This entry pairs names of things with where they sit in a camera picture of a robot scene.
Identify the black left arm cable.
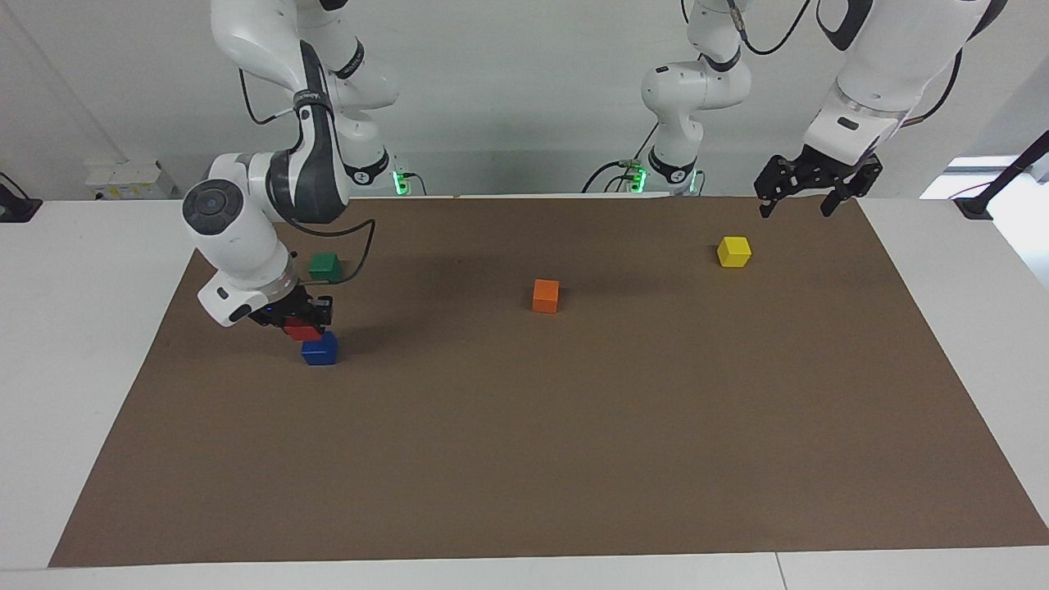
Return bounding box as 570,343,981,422
725,0,965,125

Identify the black slanted camera stand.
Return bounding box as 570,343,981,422
954,130,1049,220

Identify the brown table mat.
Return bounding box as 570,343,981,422
48,195,1049,568

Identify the blue wooden block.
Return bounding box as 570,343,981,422
301,331,339,366

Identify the white wall power box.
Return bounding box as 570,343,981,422
85,159,176,201

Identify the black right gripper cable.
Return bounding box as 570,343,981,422
307,218,376,285

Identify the black clamp stand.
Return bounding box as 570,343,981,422
0,171,43,224

